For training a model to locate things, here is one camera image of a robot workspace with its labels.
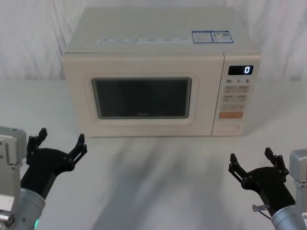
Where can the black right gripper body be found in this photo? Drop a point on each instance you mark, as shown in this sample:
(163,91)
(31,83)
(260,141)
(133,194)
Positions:
(268,182)

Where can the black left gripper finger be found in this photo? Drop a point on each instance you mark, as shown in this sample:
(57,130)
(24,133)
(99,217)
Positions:
(32,145)
(78,151)

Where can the white table cloth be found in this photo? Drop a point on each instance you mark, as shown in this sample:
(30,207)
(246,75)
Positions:
(153,187)

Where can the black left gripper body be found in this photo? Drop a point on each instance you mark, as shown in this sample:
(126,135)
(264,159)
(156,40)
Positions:
(45,165)

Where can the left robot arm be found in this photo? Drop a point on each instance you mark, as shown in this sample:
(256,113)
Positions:
(26,208)

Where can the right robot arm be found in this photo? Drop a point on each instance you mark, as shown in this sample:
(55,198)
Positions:
(287,215)

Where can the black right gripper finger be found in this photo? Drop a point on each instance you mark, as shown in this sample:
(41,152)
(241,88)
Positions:
(278,161)
(237,170)

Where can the cream microwave oven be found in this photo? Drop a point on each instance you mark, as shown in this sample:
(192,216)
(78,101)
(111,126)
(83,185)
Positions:
(148,60)

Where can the oven control panel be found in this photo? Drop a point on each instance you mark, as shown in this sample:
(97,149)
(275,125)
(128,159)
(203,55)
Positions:
(236,100)

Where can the white curtain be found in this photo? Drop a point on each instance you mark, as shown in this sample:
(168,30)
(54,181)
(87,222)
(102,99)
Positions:
(28,36)

